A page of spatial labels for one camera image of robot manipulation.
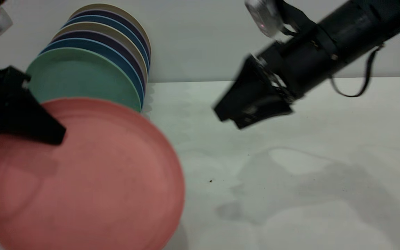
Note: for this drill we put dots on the dark purple plate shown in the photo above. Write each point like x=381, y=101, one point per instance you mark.
x=113, y=13
x=92, y=34

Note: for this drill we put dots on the pink plate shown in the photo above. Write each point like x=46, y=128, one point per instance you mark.
x=99, y=180

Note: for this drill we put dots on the blue plate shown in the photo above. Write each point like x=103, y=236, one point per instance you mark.
x=106, y=19
x=82, y=42

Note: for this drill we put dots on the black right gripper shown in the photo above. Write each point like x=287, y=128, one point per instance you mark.
x=283, y=73

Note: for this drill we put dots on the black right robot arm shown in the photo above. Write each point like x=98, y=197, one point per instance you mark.
x=342, y=34

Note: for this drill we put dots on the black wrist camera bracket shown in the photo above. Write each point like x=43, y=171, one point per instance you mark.
x=297, y=17

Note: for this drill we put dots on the beige plate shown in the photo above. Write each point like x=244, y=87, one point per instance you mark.
x=96, y=26
x=99, y=5

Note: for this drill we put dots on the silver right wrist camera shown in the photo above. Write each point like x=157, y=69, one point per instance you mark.
x=264, y=17

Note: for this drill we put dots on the green plate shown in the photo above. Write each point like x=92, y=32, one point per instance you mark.
x=82, y=76

